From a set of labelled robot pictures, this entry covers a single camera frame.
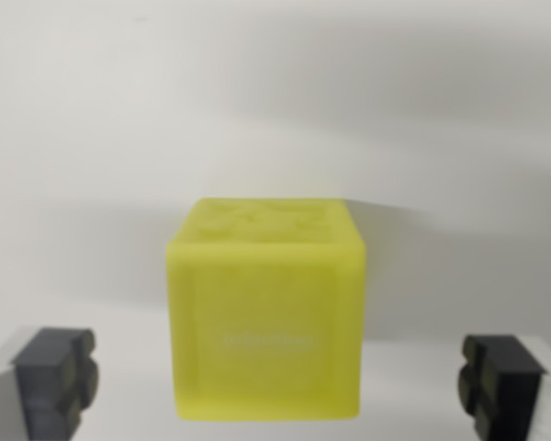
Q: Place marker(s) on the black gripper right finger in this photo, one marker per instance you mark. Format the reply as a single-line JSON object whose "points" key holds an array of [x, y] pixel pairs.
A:
{"points": [[505, 390]]}

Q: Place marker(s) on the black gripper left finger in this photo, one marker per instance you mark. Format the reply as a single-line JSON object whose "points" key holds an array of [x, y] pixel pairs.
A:
{"points": [[46, 386]]}

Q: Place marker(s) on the yellow cube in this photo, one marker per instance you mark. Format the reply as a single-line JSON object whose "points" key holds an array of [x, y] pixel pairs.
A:
{"points": [[266, 312]]}

